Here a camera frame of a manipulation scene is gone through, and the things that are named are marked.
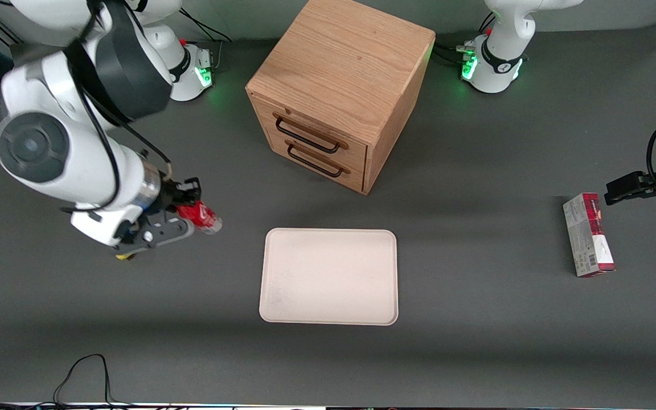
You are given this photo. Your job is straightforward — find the black arm base cables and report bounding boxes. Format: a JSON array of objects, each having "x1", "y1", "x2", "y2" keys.
[
  {"x1": 175, "y1": 8, "x2": 233, "y2": 69},
  {"x1": 433, "y1": 10, "x2": 497, "y2": 68}
]

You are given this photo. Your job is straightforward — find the cream rectangular tray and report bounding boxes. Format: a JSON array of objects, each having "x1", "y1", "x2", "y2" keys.
[{"x1": 259, "y1": 228, "x2": 399, "y2": 326}]

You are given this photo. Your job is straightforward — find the grey and red carton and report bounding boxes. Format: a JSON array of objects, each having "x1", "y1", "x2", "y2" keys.
[{"x1": 563, "y1": 192, "x2": 616, "y2": 278}]

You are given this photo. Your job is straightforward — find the black wire drawer handle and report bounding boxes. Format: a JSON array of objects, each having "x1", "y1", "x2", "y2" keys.
[
  {"x1": 273, "y1": 112, "x2": 350, "y2": 154},
  {"x1": 286, "y1": 141, "x2": 351, "y2": 178}
]

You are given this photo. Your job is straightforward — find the red coke bottle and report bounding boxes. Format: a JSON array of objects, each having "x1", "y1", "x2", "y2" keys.
[{"x1": 177, "y1": 203, "x2": 224, "y2": 236}]

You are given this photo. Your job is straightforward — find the black cable on table edge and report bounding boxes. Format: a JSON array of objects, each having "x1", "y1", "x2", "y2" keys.
[{"x1": 0, "y1": 354, "x2": 135, "y2": 410}]

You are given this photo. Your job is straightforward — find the black right arm base cables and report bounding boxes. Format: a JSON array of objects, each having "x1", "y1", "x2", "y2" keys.
[{"x1": 175, "y1": 8, "x2": 233, "y2": 69}]

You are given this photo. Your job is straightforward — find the wooden drawer front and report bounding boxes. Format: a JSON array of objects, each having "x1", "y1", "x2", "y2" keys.
[
  {"x1": 268, "y1": 132, "x2": 366, "y2": 194},
  {"x1": 250, "y1": 93, "x2": 369, "y2": 173}
]

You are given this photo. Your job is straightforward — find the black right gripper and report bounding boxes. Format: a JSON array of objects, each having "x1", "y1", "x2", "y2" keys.
[{"x1": 151, "y1": 177, "x2": 202, "y2": 219}]

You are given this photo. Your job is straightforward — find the wooden drawer cabinet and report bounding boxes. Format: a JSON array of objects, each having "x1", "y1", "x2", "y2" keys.
[{"x1": 245, "y1": 0, "x2": 436, "y2": 196}]

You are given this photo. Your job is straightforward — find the black left arm base cables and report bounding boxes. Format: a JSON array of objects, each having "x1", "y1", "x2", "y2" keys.
[{"x1": 433, "y1": 10, "x2": 497, "y2": 68}]

